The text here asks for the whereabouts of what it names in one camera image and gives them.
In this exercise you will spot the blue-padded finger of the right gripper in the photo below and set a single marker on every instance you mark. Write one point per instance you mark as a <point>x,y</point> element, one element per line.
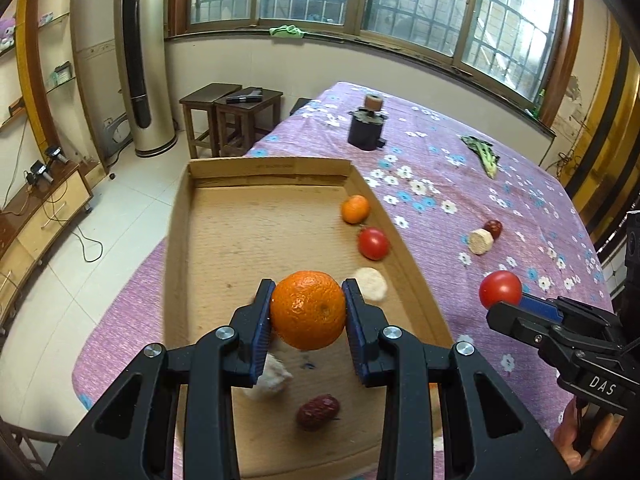
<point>541,307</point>

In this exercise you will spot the wooden tv cabinet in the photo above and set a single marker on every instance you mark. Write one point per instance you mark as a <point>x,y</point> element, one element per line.
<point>34,220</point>

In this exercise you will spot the white cylindrical root piece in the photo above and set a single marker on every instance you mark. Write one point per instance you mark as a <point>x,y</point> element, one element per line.
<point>371,283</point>

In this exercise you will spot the black jar with cork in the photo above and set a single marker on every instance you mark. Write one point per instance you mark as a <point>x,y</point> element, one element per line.
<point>368,120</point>

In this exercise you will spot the red jujube date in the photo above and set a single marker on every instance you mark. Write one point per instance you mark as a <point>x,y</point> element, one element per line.
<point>494,227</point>
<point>317,412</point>

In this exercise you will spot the green cloth on sill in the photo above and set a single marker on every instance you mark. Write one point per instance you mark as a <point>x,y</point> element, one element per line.
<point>289,31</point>

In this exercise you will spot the person's hand holding gripper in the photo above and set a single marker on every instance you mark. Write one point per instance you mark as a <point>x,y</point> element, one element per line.
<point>567,432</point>

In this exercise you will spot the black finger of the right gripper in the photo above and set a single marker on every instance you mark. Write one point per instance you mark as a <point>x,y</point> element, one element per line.
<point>512,321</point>

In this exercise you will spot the white root chunk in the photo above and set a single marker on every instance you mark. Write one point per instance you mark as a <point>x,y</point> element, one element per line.
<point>273,380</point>

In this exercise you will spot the wall shelf unit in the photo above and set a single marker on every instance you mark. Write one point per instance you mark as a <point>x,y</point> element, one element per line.
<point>46,73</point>

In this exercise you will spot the small red tomato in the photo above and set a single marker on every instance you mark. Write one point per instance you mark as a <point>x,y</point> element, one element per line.
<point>373,244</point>

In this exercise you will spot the black remote control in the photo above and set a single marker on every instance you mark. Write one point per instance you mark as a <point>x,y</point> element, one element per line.
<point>246,96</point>

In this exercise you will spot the cardboard tray box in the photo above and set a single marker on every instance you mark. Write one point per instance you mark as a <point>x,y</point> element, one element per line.
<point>307,224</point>

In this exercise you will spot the purple floral tablecloth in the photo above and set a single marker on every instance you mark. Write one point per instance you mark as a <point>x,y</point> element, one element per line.
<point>436,193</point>

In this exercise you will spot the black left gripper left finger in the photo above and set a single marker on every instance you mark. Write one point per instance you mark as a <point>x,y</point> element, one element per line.
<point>129,433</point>

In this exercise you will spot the orange tangerine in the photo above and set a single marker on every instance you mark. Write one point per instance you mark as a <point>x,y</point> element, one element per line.
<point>355,209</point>
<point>308,310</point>

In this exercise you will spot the green leafy vegetable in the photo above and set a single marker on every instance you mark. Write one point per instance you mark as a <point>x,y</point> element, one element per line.
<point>483,150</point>

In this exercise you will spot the pale yellow root chunk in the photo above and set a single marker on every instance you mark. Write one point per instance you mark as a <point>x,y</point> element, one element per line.
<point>480,241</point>

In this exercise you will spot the green bottle on sill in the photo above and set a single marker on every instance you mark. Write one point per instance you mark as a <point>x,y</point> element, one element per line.
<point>538,103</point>

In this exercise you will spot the large red tomato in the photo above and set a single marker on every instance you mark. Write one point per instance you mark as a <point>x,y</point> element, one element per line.
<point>500,286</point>

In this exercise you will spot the dark wooden stool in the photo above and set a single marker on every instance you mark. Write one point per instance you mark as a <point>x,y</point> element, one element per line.
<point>199,111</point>
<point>241,126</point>

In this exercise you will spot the tall standing air conditioner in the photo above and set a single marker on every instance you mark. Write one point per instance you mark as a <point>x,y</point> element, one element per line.
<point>139,28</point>

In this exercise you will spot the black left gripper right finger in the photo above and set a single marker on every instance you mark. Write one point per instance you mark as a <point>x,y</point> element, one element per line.
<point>488,432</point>

